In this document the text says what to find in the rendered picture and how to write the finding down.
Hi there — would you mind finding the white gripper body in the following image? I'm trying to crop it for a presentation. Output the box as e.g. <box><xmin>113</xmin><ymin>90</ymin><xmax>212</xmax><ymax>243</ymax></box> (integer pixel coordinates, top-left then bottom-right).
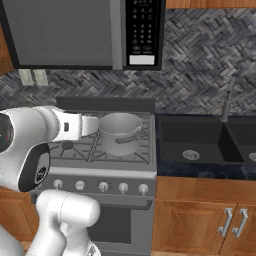
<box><xmin>80</xmin><ymin>115</ymin><xmax>101</xmax><ymax>139</ymax></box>

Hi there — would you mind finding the grey metal pot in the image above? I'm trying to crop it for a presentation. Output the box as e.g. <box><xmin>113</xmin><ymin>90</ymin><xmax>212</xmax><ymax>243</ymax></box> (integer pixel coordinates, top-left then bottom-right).
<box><xmin>97</xmin><ymin>112</ymin><xmax>144</xmax><ymax>157</ymax></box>

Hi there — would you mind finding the wooden base cabinet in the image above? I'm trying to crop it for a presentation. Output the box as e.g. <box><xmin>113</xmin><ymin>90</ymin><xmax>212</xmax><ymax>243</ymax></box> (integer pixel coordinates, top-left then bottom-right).
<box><xmin>0</xmin><ymin>185</ymin><xmax>40</xmax><ymax>244</ymax></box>

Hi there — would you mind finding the wooden cabinet door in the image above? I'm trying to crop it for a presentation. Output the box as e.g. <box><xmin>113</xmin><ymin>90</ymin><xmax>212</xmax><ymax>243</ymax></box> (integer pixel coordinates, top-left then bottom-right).
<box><xmin>219</xmin><ymin>203</ymin><xmax>256</xmax><ymax>256</ymax></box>
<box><xmin>151</xmin><ymin>199</ymin><xmax>238</xmax><ymax>256</ymax></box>

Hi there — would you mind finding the grey gas stove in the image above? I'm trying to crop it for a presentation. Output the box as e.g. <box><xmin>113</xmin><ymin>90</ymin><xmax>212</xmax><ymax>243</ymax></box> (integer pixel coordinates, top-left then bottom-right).
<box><xmin>30</xmin><ymin>96</ymin><xmax>158</xmax><ymax>256</ymax></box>

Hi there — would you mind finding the grey stove knob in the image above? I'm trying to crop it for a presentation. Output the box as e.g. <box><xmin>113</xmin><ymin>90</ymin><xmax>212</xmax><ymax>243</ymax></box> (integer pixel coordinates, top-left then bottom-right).
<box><xmin>98</xmin><ymin>180</ymin><xmax>110</xmax><ymax>193</ymax></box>
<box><xmin>118</xmin><ymin>182</ymin><xmax>130</xmax><ymax>195</ymax></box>
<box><xmin>74</xmin><ymin>180</ymin><xmax>87</xmax><ymax>192</ymax></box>
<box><xmin>138</xmin><ymin>183</ymin><xmax>150</xmax><ymax>197</ymax></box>
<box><xmin>52</xmin><ymin>178</ymin><xmax>64</xmax><ymax>191</ymax></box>

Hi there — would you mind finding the grey microwave door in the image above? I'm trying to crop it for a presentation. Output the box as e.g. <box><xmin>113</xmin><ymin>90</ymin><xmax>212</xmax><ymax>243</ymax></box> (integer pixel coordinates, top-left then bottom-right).
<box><xmin>0</xmin><ymin>0</ymin><xmax>124</xmax><ymax>71</ymax></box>

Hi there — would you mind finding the black microwave oven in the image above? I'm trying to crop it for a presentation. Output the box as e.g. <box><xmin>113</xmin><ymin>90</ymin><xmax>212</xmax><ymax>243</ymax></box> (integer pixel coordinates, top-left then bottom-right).
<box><xmin>0</xmin><ymin>0</ymin><xmax>167</xmax><ymax>72</ymax></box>

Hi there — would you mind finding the grey oven door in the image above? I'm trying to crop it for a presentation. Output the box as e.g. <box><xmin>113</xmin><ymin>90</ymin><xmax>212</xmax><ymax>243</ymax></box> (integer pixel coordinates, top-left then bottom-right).
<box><xmin>30</xmin><ymin>192</ymin><xmax>156</xmax><ymax>256</ymax></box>

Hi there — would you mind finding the black double sink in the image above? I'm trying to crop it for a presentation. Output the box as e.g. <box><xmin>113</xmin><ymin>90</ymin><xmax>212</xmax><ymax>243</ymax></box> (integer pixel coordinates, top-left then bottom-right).
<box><xmin>155</xmin><ymin>114</ymin><xmax>256</xmax><ymax>167</ymax></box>

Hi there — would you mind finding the wooden panel under sink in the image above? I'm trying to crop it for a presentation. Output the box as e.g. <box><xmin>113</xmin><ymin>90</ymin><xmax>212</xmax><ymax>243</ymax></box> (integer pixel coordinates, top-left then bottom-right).
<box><xmin>155</xmin><ymin>175</ymin><xmax>256</xmax><ymax>206</ymax></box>

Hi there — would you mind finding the dark grey tap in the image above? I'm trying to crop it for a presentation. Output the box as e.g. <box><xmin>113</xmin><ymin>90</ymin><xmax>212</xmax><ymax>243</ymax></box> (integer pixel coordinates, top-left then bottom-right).
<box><xmin>219</xmin><ymin>76</ymin><xmax>238</xmax><ymax>123</ymax></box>

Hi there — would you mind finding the beige wall outlet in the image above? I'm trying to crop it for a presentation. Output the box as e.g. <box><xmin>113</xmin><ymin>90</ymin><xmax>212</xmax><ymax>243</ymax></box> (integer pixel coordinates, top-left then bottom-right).
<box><xmin>18</xmin><ymin>68</ymin><xmax>34</xmax><ymax>87</ymax></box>
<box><xmin>33</xmin><ymin>68</ymin><xmax>49</xmax><ymax>87</ymax></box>

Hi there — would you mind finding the grey oven door handle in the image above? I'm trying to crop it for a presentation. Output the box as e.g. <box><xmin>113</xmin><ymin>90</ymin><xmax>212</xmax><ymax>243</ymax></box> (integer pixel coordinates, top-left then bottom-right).
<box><xmin>30</xmin><ymin>191</ymin><xmax>156</xmax><ymax>211</ymax></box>

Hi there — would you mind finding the grey microwave door handle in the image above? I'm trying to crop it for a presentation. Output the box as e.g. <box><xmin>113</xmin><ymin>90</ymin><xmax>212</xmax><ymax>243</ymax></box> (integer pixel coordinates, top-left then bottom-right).
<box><xmin>109</xmin><ymin>0</ymin><xmax>124</xmax><ymax>71</ymax></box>

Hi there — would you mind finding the wooden wall cabinet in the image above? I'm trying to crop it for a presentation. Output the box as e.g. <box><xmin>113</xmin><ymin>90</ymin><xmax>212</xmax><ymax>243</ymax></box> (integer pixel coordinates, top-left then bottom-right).
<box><xmin>0</xmin><ymin>22</ymin><xmax>15</xmax><ymax>77</ymax></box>
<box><xmin>165</xmin><ymin>0</ymin><xmax>256</xmax><ymax>10</ymax></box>

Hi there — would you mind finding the silver cabinet door handle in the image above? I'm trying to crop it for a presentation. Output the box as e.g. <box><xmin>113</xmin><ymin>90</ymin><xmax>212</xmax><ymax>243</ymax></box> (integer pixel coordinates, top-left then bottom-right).
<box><xmin>217</xmin><ymin>207</ymin><xmax>234</xmax><ymax>237</ymax></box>
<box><xmin>231</xmin><ymin>208</ymin><xmax>250</xmax><ymax>239</ymax></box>

